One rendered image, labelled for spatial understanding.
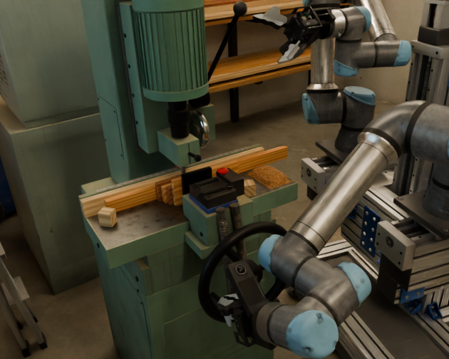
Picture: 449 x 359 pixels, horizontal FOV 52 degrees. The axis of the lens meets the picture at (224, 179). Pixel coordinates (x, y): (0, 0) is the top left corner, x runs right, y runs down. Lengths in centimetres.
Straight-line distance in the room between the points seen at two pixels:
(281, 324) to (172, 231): 49
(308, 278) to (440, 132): 38
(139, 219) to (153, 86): 35
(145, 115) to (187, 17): 33
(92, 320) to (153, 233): 119
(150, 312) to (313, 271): 60
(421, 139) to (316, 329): 44
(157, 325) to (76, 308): 108
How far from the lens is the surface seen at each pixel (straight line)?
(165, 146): 133
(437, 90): 157
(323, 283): 85
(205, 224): 113
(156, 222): 123
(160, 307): 134
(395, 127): 100
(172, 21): 114
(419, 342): 193
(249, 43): 436
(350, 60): 143
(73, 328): 231
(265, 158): 149
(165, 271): 127
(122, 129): 143
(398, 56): 147
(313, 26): 127
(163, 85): 117
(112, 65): 137
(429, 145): 98
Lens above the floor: 156
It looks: 28 degrees down
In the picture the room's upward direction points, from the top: 2 degrees counter-clockwise
